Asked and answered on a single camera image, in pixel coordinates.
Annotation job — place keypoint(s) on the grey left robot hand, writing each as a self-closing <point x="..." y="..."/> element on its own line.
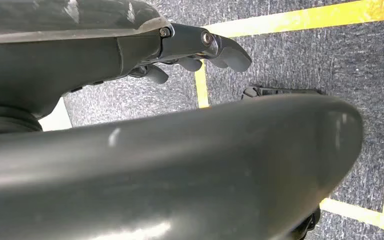
<point x="46" y="63"/>

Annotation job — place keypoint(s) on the short yellow floor tape strip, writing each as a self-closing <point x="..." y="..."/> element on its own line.
<point x="202" y="87"/>

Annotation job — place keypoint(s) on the smooth grey robot leg shell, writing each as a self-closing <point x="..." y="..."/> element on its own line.
<point x="178" y="172"/>

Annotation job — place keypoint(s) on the black robot foot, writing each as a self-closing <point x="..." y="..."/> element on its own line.
<point x="271" y="91"/>

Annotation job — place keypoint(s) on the long yellow floor tape strip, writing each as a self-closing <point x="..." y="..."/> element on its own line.
<point x="311" y="16"/>

